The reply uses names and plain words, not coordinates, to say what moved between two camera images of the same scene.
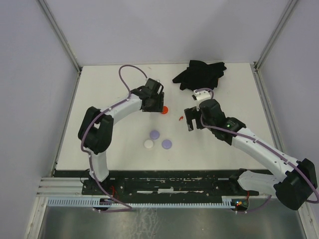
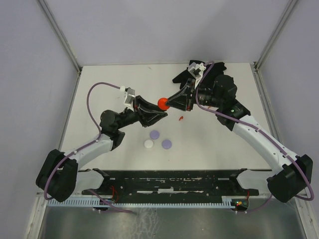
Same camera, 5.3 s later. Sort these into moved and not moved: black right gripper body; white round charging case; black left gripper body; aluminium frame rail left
Moved: black left gripper body; black right gripper body
Not moved: aluminium frame rail left; white round charging case
